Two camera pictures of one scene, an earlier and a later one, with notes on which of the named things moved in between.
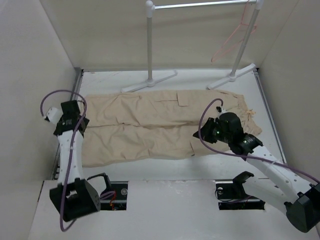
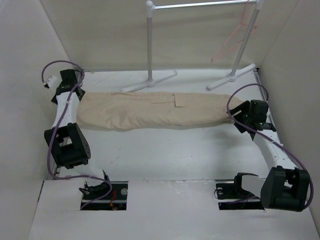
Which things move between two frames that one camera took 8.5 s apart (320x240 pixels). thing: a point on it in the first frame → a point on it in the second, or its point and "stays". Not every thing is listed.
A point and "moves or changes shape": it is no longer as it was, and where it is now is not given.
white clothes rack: [150, 9] stays
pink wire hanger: [241, 24] stays
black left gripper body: [86, 124] → [82, 96]
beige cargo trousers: [127, 125] moves or changes shape
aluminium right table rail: [258, 75] stays
